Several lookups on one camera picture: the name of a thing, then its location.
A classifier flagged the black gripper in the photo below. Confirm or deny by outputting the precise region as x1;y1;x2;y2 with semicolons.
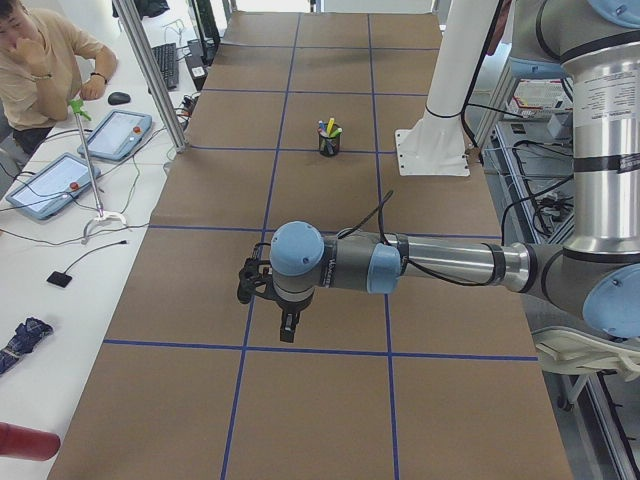
275;298;303;343

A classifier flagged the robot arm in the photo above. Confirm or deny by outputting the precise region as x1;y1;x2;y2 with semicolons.
269;1;639;342

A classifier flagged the black mesh pen cup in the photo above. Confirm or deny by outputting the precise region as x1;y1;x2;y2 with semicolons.
317;131;341;157

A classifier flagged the small black square pad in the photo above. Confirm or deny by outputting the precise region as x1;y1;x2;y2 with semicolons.
46;271;72;288

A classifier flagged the far blue teach pendant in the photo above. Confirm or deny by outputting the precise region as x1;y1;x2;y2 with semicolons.
86;109;152;162

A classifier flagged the blue teach pendant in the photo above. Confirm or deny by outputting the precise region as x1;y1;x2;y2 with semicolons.
86;109;152;162
6;153;91;220

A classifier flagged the folded dark blue umbrella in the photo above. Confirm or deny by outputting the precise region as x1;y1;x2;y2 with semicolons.
1;317;53;375

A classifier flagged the near blue teach pendant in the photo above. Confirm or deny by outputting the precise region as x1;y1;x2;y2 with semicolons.
6;153;91;220

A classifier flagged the black computer mouse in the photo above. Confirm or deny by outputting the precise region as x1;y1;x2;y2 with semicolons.
107;91;131;106

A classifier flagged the red bottle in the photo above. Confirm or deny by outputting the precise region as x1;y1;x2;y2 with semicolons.
1;422;61;461

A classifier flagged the black keyboard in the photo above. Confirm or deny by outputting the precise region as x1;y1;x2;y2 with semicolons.
151;43;179;90

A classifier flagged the seated man beige shirt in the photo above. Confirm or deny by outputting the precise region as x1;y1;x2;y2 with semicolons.
1;1;117;155

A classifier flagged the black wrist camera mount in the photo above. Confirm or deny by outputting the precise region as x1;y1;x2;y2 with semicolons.
237;242;276;305

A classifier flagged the white camera stand column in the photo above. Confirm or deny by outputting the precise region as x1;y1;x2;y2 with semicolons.
395;0;503;177

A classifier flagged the aluminium frame post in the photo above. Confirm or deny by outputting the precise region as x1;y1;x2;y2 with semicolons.
112;0;187;153

